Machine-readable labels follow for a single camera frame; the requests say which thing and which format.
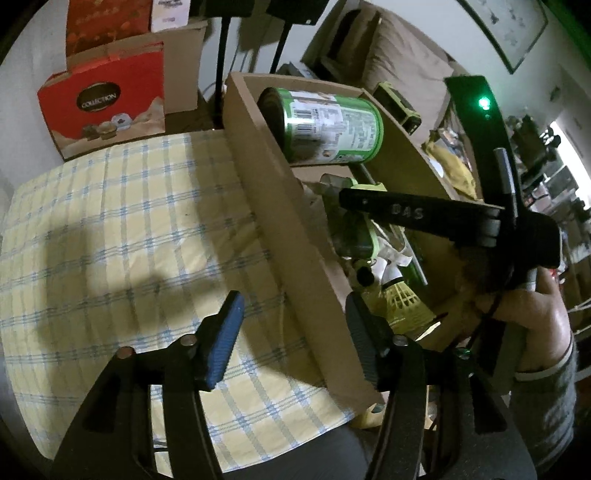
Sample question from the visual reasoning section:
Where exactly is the brown sofa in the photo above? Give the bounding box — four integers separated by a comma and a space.
300, 0, 467, 153

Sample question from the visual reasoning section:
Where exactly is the yellow shuttlecock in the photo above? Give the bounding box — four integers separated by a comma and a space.
383, 268, 437, 337
353, 402, 386, 430

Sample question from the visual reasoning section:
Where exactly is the large brown cardboard carton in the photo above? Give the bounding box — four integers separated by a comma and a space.
161, 19, 208, 114

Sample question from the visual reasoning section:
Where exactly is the green plastic tool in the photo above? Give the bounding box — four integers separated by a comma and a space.
321, 173, 389, 286

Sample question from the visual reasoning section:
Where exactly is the green portable radio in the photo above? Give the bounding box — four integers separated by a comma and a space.
373, 82, 422, 136

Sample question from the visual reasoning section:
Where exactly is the brown sofa cushion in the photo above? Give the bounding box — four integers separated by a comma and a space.
365, 9, 453, 116

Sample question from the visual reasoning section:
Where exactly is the cardboard box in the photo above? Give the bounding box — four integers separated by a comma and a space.
223, 71, 481, 416

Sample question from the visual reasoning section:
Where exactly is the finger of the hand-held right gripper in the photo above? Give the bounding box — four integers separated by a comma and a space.
339, 187, 506, 250

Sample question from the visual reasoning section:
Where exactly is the person's right hand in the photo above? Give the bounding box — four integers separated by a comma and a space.
471, 272, 575, 372

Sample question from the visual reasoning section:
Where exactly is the pink printed box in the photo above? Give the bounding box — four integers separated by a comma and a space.
151, 0, 191, 33

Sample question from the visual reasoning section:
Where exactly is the yellow checked tablecloth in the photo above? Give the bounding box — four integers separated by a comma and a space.
0, 129, 356, 474

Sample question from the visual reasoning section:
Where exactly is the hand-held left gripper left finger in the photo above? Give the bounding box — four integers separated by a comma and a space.
48, 290, 246, 480

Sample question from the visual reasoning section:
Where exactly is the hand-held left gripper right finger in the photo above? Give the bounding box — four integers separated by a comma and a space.
344, 292, 539, 480

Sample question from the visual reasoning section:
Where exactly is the white cloth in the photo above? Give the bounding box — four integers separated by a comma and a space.
374, 231, 416, 282

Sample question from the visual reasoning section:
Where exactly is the black speaker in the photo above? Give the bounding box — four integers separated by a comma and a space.
191, 0, 245, 19
267, 0, 331, 25

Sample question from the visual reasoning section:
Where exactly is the yellow bag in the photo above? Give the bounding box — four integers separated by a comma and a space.
425, 138, 478, 199

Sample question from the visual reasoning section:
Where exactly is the red chocolate collection box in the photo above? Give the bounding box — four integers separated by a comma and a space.
37, 41, 166, 161

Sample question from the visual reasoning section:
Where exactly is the black speaker stand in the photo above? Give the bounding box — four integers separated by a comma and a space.
213, 18, 232, 130
270, 21, 294, 75

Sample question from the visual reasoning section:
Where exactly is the green snack can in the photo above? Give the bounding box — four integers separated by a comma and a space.
256, 87, 385, 164

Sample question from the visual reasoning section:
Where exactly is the framed wall picture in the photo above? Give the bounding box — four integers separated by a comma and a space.
457, 0, 550, 75

